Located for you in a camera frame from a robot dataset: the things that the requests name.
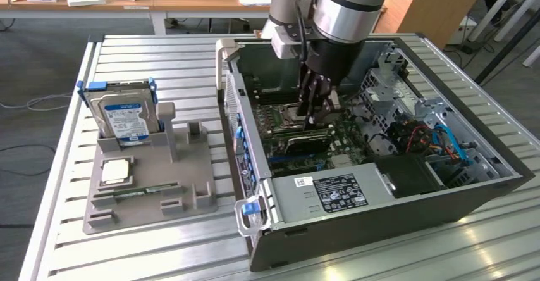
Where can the hard disk with blue carrier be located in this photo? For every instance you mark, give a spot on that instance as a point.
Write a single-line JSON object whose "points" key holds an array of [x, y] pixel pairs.
{"points": [[118, 116]]}

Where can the blue expansion slot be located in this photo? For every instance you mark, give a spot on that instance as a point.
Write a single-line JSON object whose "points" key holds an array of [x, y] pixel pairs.
{"points": [[291, 159]]}

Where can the green motherboard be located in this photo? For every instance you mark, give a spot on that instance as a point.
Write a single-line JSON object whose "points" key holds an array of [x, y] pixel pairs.
{"points": [[342, 145]]}

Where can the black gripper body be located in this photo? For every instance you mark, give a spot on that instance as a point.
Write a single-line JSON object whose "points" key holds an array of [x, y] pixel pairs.
{"points": [[331, 59]]}

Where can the blue case latch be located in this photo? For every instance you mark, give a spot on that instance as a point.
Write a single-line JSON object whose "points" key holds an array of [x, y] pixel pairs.
{"points": [[250, 208]]}

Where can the white floor device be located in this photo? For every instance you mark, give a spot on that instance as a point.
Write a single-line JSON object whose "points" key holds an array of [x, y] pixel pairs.
{"points": [[465, 29]]}

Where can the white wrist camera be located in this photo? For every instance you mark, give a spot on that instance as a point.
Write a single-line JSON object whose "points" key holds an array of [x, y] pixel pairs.
{"points": [[283, 45]]}

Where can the silver chipset heatsink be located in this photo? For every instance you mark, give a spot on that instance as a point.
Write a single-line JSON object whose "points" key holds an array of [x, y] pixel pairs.
{"points": [[347, 161]]}

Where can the black graphics card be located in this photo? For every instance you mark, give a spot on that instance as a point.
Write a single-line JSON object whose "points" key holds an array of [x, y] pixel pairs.
{"points": [[306, 145]]}

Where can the black plastic shroud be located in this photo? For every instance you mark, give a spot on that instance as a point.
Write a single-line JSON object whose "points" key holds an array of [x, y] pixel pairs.
{"points": [[405, 176]]}

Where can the black open PC case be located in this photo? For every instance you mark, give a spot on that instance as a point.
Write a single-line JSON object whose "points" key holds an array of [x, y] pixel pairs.
{"points": [[379, 230]]}

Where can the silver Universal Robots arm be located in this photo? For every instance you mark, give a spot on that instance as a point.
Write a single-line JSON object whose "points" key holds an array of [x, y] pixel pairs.
{"points": [[346, 15]]}

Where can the silver disk bay cage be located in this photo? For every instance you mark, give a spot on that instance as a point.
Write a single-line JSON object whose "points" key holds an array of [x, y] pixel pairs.
{"points": [[379, 110]]}

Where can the white table frame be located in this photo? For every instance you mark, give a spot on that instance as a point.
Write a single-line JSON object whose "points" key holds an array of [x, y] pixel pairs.
{"points": [[533, 53]]}

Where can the grey parts rack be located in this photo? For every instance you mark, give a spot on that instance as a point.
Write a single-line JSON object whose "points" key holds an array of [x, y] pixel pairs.
{"points": [[147, 170]]}

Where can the grey power supply unit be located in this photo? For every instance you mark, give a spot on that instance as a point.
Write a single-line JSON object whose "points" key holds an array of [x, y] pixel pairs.
{"points": [[295, 198]]}

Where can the silver CPU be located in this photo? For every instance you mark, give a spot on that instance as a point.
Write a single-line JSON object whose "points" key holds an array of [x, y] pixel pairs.
{"points": [[115, 171]]}

